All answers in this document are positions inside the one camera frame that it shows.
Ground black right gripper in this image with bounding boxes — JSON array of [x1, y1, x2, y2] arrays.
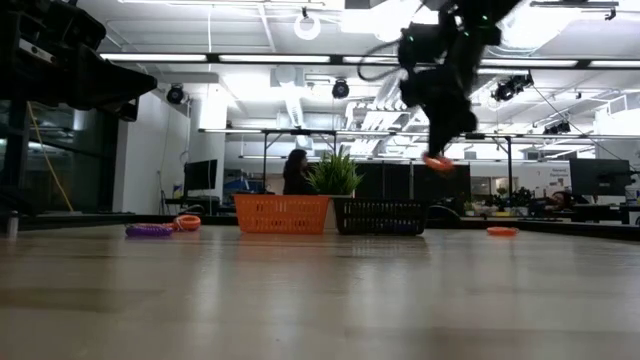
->
[[398, 62, 479, 159]]

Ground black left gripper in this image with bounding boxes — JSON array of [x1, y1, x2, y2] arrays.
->
[[0, 0, 159, 111]]

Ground black partition panels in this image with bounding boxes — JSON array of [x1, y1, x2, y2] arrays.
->
[[293, 161, 472, 202]]

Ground black chair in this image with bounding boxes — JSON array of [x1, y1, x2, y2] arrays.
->
[[427, 204, 464, 230]]

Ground black ceiling spotlight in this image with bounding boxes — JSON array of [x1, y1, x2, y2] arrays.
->
[[492, 73, 535, 104]]

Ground dark leafy plant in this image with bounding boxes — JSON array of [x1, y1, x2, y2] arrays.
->
[[493, 186, 534, 212]]

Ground black plastic mesh basket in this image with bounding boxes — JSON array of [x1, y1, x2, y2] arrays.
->
[[333, 198, 430, 237]]

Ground green plant in white pot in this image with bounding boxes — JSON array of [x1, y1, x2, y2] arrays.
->
[[305, 145, 365, 231]]

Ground black computer monitor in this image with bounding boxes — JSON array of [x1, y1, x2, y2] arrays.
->
[[569, 158, 634, 197], [183, 158, 219, 192]]

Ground white poster with text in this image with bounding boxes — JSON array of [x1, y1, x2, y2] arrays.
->
[[548, 167, 574, 194]]

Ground person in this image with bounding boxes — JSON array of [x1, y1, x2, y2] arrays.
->
[[547, 190, 576, 211], [282, 148, 316, 196]]

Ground black office desk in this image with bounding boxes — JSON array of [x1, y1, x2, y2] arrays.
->
[[163, 195, 222, 217]]

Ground black overhead light bar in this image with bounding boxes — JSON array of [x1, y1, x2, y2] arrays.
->
[[99, 51, 640, 70]]

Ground orange plastic mesh basket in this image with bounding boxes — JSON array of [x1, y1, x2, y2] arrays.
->
[[232, 193, 331, 235]]

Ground black wall-mounted box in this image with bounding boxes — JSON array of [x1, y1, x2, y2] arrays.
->
[[117, 97, 140, 123]]

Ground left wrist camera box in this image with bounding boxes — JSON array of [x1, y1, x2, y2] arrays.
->
[[14, 34, 61, 66]]

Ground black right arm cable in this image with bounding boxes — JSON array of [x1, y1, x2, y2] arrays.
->
[[357, 39, 402, 84]]

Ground yellow cable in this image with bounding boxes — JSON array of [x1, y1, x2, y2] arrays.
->
[[27, 102, 75, 212]]

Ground black frame post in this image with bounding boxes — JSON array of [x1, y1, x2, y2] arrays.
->
[[0, 97, 30, 216]]

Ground black workstation frame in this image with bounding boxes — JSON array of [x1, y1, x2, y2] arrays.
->
[[262, 128, 514, 194]]

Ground black table edge frame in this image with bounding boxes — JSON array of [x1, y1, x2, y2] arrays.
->
[[0, 212, 640, 243]]

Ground white ring ceiling fixture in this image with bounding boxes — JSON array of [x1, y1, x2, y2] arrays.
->
[[293, 7, 322, 42]]

